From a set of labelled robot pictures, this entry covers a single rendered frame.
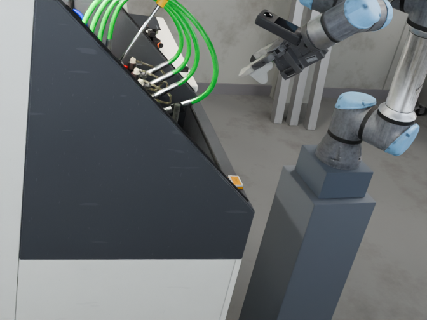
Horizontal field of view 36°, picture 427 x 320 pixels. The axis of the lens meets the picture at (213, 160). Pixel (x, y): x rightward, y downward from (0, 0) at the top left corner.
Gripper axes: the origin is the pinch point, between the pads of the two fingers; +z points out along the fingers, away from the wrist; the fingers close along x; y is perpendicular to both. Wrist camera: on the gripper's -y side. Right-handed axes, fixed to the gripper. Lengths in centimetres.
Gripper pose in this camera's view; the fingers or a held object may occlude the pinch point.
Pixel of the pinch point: (246, 64)
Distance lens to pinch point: 162.5
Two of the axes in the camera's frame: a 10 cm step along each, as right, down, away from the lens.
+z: -6.9, 3.1, 6.5
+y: 6.0, 7.5, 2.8
